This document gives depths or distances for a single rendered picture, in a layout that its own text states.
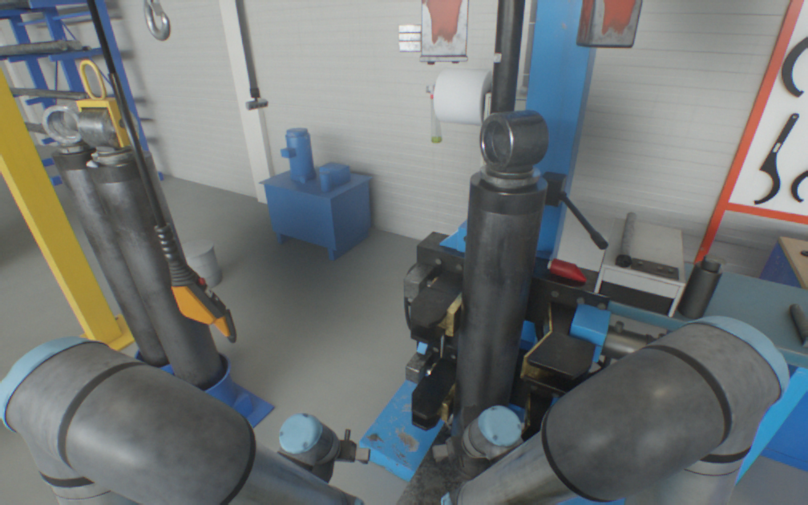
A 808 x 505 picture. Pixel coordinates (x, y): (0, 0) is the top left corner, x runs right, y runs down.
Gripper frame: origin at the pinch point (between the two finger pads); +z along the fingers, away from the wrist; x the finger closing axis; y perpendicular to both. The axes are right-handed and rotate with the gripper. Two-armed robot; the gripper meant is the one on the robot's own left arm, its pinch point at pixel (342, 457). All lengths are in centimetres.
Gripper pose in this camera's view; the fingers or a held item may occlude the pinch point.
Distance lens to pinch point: 129.6
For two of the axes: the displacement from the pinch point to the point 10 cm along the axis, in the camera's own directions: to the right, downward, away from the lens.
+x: -9.8, 0.5, 1.8
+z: 1.7, 5.9, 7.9
